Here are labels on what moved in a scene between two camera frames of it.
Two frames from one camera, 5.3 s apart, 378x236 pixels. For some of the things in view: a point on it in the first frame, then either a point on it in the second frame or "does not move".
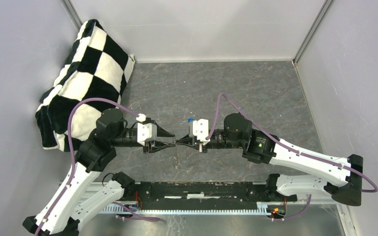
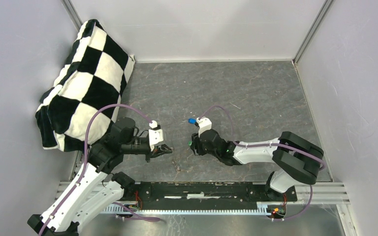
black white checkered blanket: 97,66 does not move
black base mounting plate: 167,192 does not move
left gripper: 155,146 to 157,151
